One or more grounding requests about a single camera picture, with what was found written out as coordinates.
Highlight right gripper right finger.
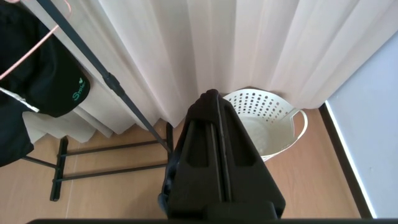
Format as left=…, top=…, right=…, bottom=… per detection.
left=216, top=94, right=287, bottom=218

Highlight white curtain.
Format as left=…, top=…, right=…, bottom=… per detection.
left=22, top=110, right=97, bottom=144
left=21, top=0, right=398, bottom=139

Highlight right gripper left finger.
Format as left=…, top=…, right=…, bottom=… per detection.
left=167, top=121, right=223, bottom=218

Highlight black garment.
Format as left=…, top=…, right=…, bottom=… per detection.
left=157, top=89, right=222, bottom=215

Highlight pink clothes hanger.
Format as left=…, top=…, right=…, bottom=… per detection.
left=0, top=0, right=72, bottom=81

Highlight white laundry basket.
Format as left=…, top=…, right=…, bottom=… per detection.
left=222, top=88, right=308, bottom=162

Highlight black shorts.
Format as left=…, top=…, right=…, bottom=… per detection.
left=0, top=0, right=91, bottom=168

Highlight black clothes rack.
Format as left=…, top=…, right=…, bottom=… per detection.
left=21, top=0, right=175, bottom=202

